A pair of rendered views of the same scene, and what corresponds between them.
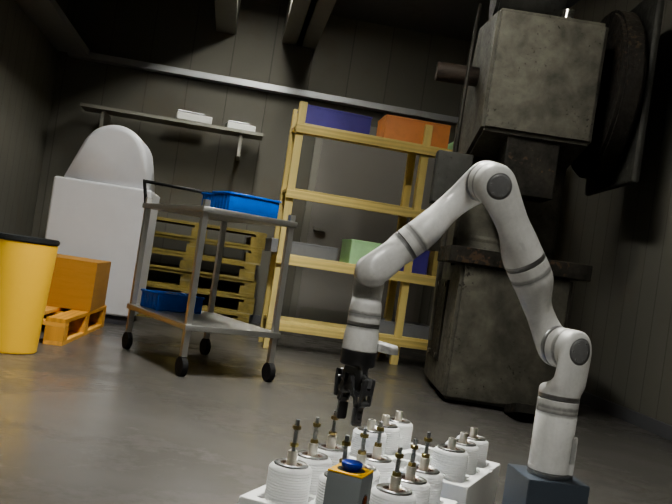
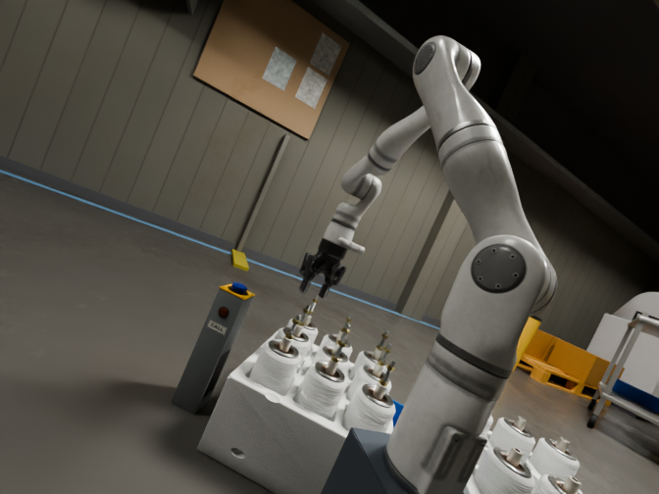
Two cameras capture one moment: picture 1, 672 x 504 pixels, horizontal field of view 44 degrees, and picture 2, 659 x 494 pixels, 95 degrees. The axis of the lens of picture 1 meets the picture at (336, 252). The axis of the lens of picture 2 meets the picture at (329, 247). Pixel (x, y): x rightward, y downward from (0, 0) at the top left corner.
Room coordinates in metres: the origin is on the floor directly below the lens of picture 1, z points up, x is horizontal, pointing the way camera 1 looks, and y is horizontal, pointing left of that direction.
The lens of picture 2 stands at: (1.54, -0.86, 0.54)
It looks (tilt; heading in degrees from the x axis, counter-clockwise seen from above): 3 degrees down; 76
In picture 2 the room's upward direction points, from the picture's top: 24 degrees clockwise
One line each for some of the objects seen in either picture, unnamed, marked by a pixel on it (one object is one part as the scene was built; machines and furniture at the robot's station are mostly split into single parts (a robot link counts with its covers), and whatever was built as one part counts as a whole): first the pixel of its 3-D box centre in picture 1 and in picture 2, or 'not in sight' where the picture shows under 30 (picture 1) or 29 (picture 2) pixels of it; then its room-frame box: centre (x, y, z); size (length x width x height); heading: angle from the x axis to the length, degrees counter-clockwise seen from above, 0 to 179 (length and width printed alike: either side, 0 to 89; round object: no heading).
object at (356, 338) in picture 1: (369, 336); (344, 234); (1.77, -0.10, 0.55); 0.11 x 0.09 x 0.06; 116
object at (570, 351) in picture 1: (563, 366); (494, 304); (1.86, -0.54, 0.54); 0.09 x 0.09 x 0.17; 27
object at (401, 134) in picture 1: (402, 240); not in sight; (6.63, -0.51, 0.97); 2.16 x 0.59 x 1.95; 97
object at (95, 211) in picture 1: (104, 222); (640, 351); (6.61, 1.87, 0.76); 0.78 x 0.69 x 1.52; 100
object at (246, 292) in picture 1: (191, 271); not in sight; (7.72, 1.30, 0.44); 1.25 x 0.86 x 0.89; 97
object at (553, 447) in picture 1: (553, 436); (442, 415); (1.86, -0.54, 0.39); 0.09 x 0.09 x 0.17; 7
